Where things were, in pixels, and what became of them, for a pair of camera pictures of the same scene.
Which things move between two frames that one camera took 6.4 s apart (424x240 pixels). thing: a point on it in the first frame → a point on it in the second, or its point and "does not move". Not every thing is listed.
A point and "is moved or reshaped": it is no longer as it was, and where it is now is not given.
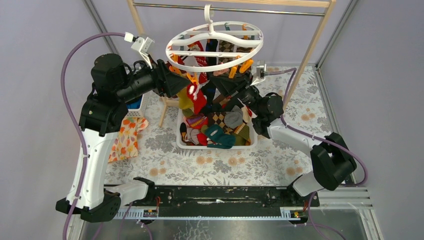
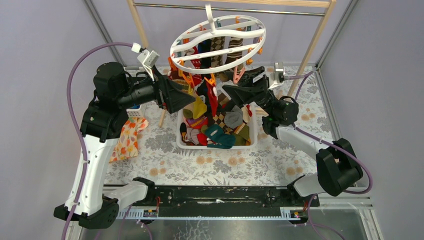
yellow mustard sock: (184, 102) is moved or reshaped
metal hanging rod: (226, 9) does not move
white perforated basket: (141, 112) does not move
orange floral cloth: (125, 145) does not move
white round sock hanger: (214, 46) is moved or reshaped
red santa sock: (197, 97) → (213, 93)
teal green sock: (216, 132) does not move
